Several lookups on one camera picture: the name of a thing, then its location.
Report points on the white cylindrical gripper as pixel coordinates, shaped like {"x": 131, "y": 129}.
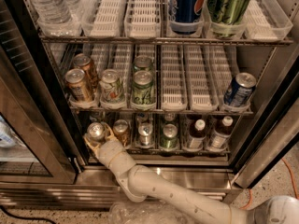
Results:
{"x": 107, "y": 150}

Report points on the silver 7up can bottom shelf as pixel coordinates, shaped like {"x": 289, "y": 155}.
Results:
{"x": 96, "y": 131}

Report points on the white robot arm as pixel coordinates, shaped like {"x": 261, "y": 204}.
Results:
{"x": 139, "y": 182}

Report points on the brown can bottom shelf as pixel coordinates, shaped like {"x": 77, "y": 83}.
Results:
{"x": 121, "y": 129}

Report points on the slim silver can bottom shelf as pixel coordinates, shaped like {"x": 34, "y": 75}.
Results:
{"x": 145, "y": 134}

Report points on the white green can middle shelf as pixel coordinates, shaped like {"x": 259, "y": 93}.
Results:
{"x": 112, "y": 86}

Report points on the gold brown can front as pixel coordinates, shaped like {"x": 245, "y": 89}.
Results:
{"x": 79, "y": 85}

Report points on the gold brown can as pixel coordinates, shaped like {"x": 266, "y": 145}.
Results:
{"x": 79, "y": 85}
{"x": 86, "y": 63}

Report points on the green can middle front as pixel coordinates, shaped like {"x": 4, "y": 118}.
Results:
{"x": 143, "y": 88}

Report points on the glass fridge door left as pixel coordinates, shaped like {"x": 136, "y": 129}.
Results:
{"x": 30, "y": 152}

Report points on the green can bottom shelf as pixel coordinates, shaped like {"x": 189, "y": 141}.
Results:
{"x": 169, "y": 137}

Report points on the gold brown can rear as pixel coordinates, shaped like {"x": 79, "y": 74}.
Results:
{"x": 86, "y": 63}

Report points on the green can middle rear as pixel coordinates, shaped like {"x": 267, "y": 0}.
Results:
{"x": 142, "y": 63}

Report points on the blue can middle shelf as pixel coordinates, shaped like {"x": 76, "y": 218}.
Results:
{"x": 240, "y": 89}

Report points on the blue pepsi can top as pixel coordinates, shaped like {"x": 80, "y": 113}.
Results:
{"x": 184, "y": 15}

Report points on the steel fridge door right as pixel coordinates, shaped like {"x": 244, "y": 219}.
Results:
{"x": 273, "y": 146}

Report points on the green can top shelf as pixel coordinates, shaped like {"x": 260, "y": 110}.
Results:
{"x": 227, "y": 17}

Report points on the clear plastic bag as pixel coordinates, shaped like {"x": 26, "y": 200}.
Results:
{"x": 147, "y": 213}

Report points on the dark juice bottle left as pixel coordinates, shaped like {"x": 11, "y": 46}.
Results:
{"x": 196, "y": 134}

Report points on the dark juice bottle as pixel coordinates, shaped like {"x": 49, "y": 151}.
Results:
{"x": 220, "y": 134}
{"x": 196, "y": 134}

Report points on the dark juice bottle right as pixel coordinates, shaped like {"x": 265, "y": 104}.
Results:
{"x": 220, "y": 134}

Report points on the clear water bottle top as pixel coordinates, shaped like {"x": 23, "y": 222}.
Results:
{"x": 52, "y": 11}

